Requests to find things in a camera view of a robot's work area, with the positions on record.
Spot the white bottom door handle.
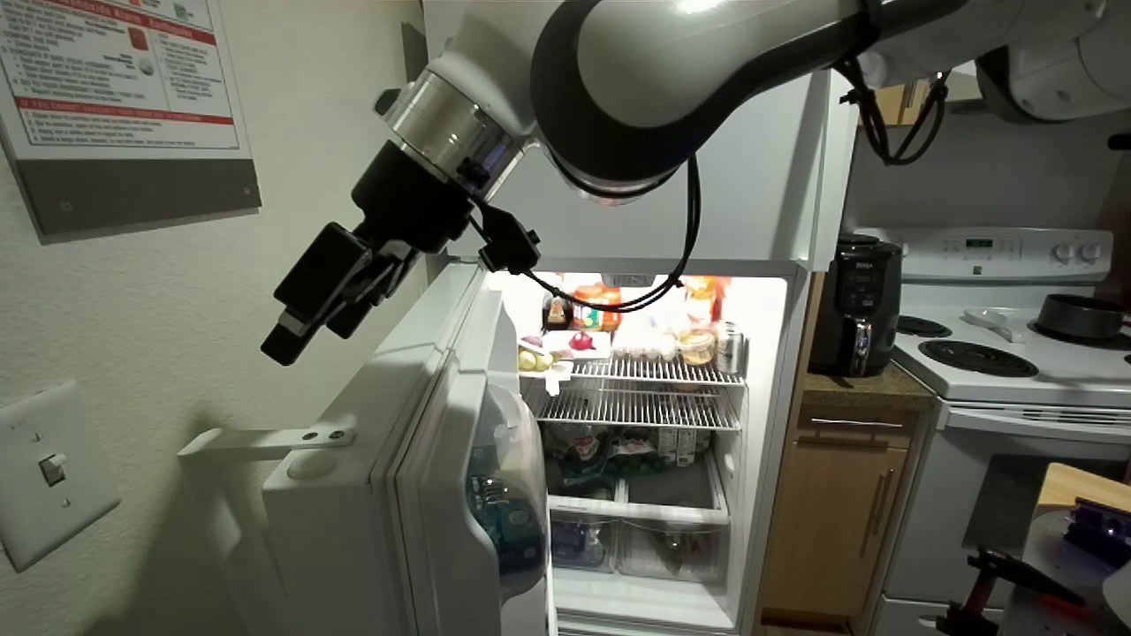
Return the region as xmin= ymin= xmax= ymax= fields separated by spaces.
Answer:
xmin=174 ymin=413 xmax=361 ymax=636

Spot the white upright fridge body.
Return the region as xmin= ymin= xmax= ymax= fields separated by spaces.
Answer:
xmin=398 ymin=20 xmax=817 ymax=636

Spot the clear crisper drawer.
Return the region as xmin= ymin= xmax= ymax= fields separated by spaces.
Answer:
xmin=548 ymin=517 xmax=735 ymax=594
xmin=544 ymin=435 xmax=735 ymax=530

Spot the wooden upper cabinet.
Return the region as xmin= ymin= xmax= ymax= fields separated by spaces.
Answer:
xmin=872 ymin=71 xmax=981 ymax=131

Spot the white bottom fridge door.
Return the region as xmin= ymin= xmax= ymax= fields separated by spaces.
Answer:
xmin=259 ymin=263 xmax=559 ymax=636

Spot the yellow orange food package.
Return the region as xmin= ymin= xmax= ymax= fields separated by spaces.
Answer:
xmin=683 ymin=277 xmax=728 ymax=330

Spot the blue purple clamp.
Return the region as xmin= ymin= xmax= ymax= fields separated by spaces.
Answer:
xmin=1063 ymin=495 xmax=1131 ymax=559

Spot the white light switch plate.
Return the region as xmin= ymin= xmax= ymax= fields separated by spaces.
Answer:
xmin=0 ymin=379 xmax=123 ymax=576

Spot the cardboard box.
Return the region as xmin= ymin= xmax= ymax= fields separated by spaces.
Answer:
xmin=1036 ymin=459 xmax=1131 ymax=517

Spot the wooden base cabinet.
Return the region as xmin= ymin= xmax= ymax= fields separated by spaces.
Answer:
xmin=756 ymin=364 xmax=945 ymax=634

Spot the small white plastic utensil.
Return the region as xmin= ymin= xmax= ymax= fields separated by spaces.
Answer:
xmin=958 ymin=303 xmax=1024 ymax=345

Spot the white freezer door handle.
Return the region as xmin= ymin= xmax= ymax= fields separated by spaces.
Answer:
xmin=802 ymin=66 xmax=861 ymax=277

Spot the black air fryer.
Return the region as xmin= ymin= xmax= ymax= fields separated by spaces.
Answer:
xmin=810 ymin=230 xmax=904 ymax=380

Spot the clear glass jar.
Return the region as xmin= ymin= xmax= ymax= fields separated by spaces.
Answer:
xmin=715 ymin=318 xmax=746 ymax=379

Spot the white egg carton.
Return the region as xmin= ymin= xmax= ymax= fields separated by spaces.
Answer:
xmin=610 ymin=323 xmax=684 ymax=364

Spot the black frying pan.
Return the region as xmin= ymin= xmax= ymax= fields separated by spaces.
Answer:
xmin=1030 ymin=291 xmax=1131 ymax=351

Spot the teal green bottle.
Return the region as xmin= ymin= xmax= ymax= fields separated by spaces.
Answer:
xmin=465 ymin=469 xmax=548 ymax=584

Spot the wall poster with red print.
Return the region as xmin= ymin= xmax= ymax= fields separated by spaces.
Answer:
xmin=0 ymin=0 xmax=262 ymax=243

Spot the wire fridge shelf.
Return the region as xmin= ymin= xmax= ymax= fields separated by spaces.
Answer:
xmin=567 ymin=352 xmax=753 ymax=387
xmin=530 ymin=386 xmax=750 ymax=435

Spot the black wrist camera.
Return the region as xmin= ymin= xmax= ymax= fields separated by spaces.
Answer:
xmin=471 ymin=200 xmax=544 ymax=277

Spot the white freezer door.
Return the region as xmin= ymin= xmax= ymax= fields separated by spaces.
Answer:
xmin=418 ymin=0 xmax=830 ymax=272

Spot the orange juice carton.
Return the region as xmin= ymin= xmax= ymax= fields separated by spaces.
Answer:
xmin=567 ymin=280 xmax=624 ymax=337

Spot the round tan food container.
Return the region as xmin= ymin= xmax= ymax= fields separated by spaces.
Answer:
xmin=677 ymin=326 xmax=722 ymax=370

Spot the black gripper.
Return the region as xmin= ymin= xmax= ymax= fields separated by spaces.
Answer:
xmin=259 ymin=138 xmax=480 ymax=369

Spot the white electric stove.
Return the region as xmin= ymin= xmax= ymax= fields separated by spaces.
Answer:
xmin=868 ymin=223 xmax=1131 ymax=636

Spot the yellow green food item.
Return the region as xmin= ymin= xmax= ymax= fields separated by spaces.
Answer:
xmin=517 ymin=339 xmax=559 ymax=379

